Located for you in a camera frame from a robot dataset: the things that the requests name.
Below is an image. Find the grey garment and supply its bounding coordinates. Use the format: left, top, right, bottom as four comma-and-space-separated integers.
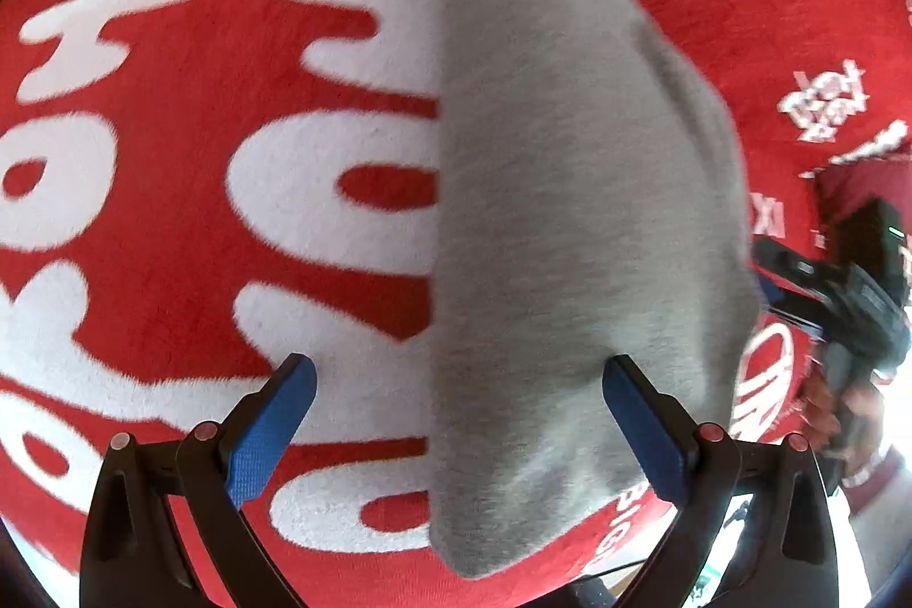
430, 0, 760, 579

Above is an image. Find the person's right hand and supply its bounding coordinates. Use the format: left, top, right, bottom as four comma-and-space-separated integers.
797, 356, 889, 481

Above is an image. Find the red printed bed blanket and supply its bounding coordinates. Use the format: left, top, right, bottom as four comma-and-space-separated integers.
2, 0, 910, 606

